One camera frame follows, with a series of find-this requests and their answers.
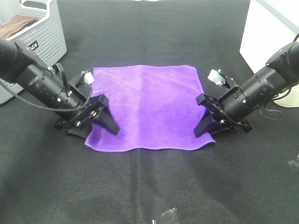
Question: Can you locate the clear tape piece right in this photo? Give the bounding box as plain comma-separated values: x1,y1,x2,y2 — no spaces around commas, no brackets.
288,154,299,169

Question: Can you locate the grey perforated plastic basket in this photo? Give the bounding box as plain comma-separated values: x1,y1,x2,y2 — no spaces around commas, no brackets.
0,0,68,105

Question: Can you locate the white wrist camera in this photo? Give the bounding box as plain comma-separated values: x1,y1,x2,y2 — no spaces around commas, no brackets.
81,70,94,85
207,69,227,86

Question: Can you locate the black table cloth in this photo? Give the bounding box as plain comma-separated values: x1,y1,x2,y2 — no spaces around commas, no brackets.
0,0,299,224

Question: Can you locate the clear tape piece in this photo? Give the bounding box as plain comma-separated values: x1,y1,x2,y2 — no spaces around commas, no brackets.
151,208,179,224
288,154,299,169

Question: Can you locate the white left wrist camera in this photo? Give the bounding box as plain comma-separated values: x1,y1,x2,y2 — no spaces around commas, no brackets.
81,70,94,85

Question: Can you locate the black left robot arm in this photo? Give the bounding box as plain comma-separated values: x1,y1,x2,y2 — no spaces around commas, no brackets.
0,38,120,139

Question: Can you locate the clear tape piece bottom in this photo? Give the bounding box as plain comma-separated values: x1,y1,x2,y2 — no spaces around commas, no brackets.
151,208,179,224

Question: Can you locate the purple microfiber towel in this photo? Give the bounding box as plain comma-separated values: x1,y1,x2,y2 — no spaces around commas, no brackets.
85,65,214,152

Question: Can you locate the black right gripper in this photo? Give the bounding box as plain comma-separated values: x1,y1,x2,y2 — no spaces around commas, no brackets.
194,80,252,137

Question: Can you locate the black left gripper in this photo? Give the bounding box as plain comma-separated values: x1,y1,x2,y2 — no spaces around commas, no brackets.
54,75,120,140

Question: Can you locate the white plastic bin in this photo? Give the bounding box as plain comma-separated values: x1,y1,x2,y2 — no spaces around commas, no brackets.
239,0,299,108

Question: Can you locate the brown folded towel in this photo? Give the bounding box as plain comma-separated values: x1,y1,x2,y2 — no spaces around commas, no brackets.
0,15,36,39

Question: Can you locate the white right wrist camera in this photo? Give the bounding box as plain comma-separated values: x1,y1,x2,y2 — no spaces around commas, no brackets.
207,69,227,86

